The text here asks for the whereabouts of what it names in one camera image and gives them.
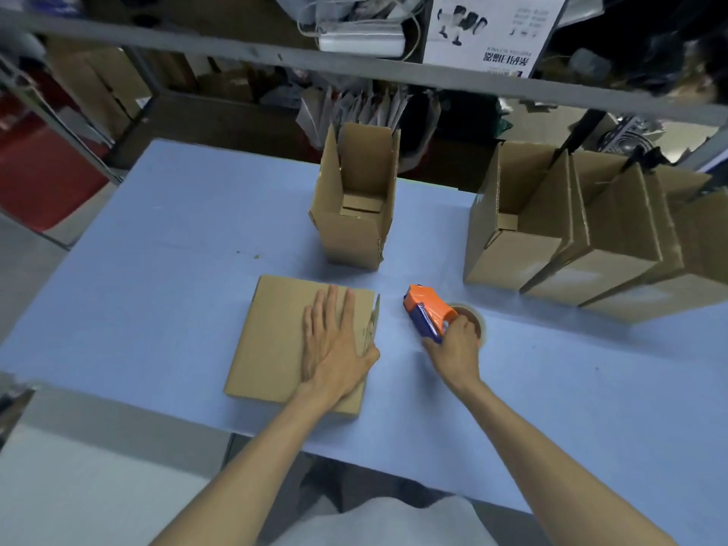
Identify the person's right forearm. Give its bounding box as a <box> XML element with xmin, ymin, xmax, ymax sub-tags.
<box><xmin>454</xmin><ymin>380</ymin><xmax>678</xmax><ymax>546</ymax></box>

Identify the large brown storage cardboard box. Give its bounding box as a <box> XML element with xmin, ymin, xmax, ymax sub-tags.
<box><xmin>48</xmin><ymin>42</ymin><xmax>152</xmax><ymax>140</ymax></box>

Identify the bundle of grey paper bags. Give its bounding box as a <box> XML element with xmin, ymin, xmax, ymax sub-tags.
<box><xmin>295</xmin><ymin>84</ymin><xmax>410</xmax><ymax>149</ymax></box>

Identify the person's white shirt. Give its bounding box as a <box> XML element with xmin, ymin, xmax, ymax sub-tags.
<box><xmin>278</xmin><ymin>494</ymin><xmax>501</xmax><ymax>546</ymax></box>

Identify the grey metal shelving rack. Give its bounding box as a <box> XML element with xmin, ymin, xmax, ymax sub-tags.
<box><xmin>0</xmin><ymin>0</ymin><xmax>728</xmax><ymax>251</ymax></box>

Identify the person's left hand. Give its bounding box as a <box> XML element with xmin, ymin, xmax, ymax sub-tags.
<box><xmin>298</xmin><ymin>284</ymin><xmax>381</xmax><ymax>402</ymax></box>

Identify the silver reflective roll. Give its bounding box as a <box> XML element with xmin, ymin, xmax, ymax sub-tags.
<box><xmin>600</xmin><ymin>114</ymin><xmax>667</xmax><ymax>152</ymax></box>

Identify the plain brown cardboard box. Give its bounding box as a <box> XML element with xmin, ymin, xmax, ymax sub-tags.
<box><xmin>582</xmin><ymin>167</ymin><xmax>728</xmax><ymax>326</ymax></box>

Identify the person's right hand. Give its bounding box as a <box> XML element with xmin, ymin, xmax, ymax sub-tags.
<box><xmin>420</xmin><ymin>316</ymin><xmax>485</xmax><ymax>396</ymax></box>

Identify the red plastic stool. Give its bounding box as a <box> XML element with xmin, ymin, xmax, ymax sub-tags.
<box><xmin>0</xmin><ymin>90</ymin><xmax>109</xmax><ymax>233</ymax></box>

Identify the pile of grey plastic mailers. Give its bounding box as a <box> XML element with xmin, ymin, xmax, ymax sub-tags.
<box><xmin>267</xmin><ymin>0</ymin><xmax>428</xmax><ymax>24</ymax></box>

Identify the dark green bag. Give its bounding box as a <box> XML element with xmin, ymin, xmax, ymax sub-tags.
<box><xmin>443</xmin><ymin>90</ymin><xmax>513</xmax><ymax>140</ymax></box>

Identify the person's left forearm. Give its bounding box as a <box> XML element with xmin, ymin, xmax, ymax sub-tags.
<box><xmin>150</xmin><ymin>383</ymin><xmax>342</xmax><ymax>546</ymax></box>

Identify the white glossy cabinet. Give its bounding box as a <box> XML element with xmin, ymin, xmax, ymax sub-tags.
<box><xmin>0</xmin><ymin>386</ymin><xmax>234</xmax><ymax>546</ymax></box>

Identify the orange blue tape dispenser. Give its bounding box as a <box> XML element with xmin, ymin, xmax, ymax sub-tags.
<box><xmin>403</xmin><ymin>284</ymin><xmax>488</xmax><ymax>347</ymax></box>

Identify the white perforated rack post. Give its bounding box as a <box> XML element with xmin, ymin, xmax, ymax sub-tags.
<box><xmin>679</xmin><ymin>141</ymin><xmax>728</xmax><ymax>172</ymax></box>

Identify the white power strip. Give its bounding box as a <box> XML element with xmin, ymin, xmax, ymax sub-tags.
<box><xmin>317</xmin><ymin>22</ymin><xmax>406</xmax><ymax>58</ymax></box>

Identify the white black printed box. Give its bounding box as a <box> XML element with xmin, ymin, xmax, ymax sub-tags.
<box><xmin>423</xmin><ymin>0</ymin><xmax>570</xmax><ymax>80</ymax></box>

